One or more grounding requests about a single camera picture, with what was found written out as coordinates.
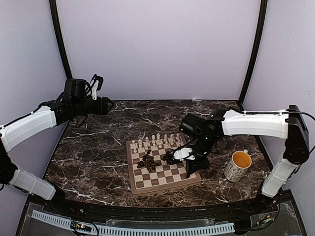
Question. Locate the left black frame post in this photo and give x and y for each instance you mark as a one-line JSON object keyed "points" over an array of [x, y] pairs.
{"points": [[64, 50]]}

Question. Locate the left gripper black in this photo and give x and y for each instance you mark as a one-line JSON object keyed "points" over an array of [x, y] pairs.
{"points": [[102, 108]]}

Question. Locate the black frame post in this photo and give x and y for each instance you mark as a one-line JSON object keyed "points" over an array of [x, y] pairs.
{"points": [[255, 49], [64, 50]]}

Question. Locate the right black frame post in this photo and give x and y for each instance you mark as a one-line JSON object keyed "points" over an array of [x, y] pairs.
{"points": [[255, 49]]}

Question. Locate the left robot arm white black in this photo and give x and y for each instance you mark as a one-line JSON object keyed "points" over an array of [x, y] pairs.
{"points": [[79, 99]]}

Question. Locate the wooden chess board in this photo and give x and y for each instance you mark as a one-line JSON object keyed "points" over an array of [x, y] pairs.
{"points": [[165, 177]]}

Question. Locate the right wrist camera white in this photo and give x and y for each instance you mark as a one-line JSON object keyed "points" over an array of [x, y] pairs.
{"points": [[183, 154]]}

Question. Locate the pile of dark chess pieces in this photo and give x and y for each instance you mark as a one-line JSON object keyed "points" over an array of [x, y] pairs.
{"points": [[148, 162]]}

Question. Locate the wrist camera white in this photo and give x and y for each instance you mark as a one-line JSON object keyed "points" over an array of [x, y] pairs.
{"points": [[183, 154], [96, 84]]}

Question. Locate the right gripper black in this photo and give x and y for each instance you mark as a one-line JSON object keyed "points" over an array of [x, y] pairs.
{"points": [[190, 165]]}

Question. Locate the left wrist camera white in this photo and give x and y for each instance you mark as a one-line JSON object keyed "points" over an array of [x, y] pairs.
{"points": [[96, 84]]}

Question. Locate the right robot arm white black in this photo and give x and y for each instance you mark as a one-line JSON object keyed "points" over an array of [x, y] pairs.
{"points": [[284, 124]]}

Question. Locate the black front rail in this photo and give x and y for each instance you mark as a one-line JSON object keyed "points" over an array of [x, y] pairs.
{"points": [[238, 211]]}

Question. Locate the patterned mug yellow inside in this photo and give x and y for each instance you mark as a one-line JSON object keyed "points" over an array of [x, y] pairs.
{"points": [[238, 165]]}

